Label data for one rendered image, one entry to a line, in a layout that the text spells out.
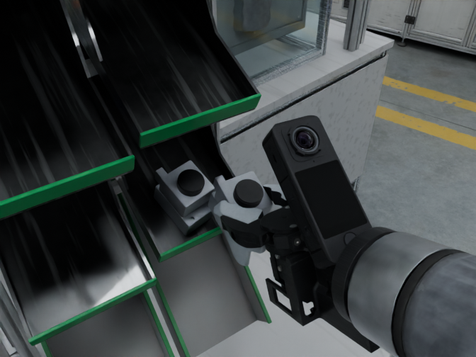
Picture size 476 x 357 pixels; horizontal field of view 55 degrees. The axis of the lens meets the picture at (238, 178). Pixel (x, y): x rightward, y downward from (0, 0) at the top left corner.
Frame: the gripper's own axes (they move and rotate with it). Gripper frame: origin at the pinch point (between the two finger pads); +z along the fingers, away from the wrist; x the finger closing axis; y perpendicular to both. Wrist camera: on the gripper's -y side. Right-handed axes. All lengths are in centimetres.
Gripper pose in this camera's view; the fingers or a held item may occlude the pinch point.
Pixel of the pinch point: (242, 195)
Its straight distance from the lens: 47.9
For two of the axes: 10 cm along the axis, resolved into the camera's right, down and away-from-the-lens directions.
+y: 2.1, 9.4, 2.8
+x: 8.7, -3.1, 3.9
